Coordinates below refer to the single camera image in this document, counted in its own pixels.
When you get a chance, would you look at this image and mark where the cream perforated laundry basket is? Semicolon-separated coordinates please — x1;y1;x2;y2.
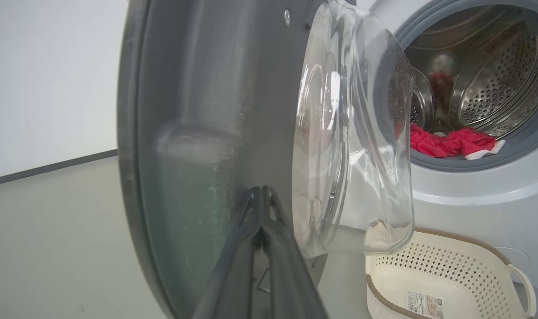
365;228;537;319

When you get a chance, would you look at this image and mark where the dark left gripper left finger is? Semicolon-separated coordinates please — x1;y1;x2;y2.
193;186;263;319

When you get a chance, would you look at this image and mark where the white printed instruction sticker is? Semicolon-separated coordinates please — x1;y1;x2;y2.
406;290;445;319

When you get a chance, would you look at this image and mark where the white front-load washing machine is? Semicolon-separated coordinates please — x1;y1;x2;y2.
340;0;538;288

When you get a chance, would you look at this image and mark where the washing machine door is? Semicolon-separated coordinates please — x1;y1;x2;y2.
117;0;416;319

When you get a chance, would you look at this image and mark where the red and white garment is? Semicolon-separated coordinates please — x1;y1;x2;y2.
395;123;451;158
444;126;507;160

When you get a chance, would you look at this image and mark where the stainless steel washing machine drum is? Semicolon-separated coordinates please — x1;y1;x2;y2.
404;5;538;140

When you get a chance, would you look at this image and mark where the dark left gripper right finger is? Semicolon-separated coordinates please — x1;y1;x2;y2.
262;186;329;319

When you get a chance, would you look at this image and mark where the round white filter cover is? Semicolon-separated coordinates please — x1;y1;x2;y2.
495;247;531;276

